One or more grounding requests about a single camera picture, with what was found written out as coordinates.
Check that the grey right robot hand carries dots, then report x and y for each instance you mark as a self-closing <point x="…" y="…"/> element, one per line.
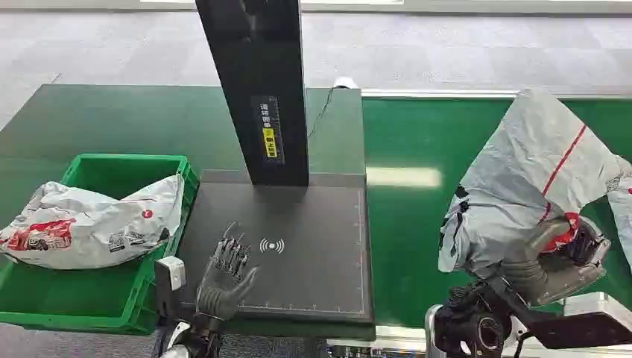
<point x="553" y="276"/>

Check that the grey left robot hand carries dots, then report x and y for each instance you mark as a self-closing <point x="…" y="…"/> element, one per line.
<point x="222" y="291"/>

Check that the grey parcel with red stripe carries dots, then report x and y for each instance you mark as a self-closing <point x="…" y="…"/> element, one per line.
<point x="523" y="188"/>

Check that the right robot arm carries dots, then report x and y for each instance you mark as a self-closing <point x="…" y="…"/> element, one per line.
<point x="474" y="326"/>

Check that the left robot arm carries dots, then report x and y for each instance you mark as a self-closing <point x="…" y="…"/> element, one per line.
<point x="195" y="341"/>

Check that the white parcel with dark print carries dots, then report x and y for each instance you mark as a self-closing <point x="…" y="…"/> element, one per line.
<point x="623" y="212"/>

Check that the green plastic crate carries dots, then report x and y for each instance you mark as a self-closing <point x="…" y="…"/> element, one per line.
<point x="98" y="301"/>

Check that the white parcel with red print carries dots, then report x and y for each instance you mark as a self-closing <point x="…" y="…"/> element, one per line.
<point x="94" y="227"/>

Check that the green conveyor belt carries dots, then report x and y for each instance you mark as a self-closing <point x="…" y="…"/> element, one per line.
<point x="410" y="227"/>

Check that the small white object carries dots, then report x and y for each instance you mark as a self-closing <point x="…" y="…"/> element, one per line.
<point x="345" y="82"/>

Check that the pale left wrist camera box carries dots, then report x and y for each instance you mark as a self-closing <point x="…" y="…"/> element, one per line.
<point x="173" y="272"/>

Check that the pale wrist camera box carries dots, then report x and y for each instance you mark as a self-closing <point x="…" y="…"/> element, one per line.
<point x="173" y="272"/>
<point x="600" y="302"/>

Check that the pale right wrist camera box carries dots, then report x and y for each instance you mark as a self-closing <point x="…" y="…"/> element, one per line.
<point x="600" y="302"/>

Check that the dark scanner base plate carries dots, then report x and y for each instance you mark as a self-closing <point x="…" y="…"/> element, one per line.
<point x="306" y="276"/>

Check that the silver conveyor rail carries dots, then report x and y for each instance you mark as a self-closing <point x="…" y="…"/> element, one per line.
<point x="434" y="93"/>

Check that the black scanner post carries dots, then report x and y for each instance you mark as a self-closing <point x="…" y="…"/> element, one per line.
<point x="256" y="64"/>

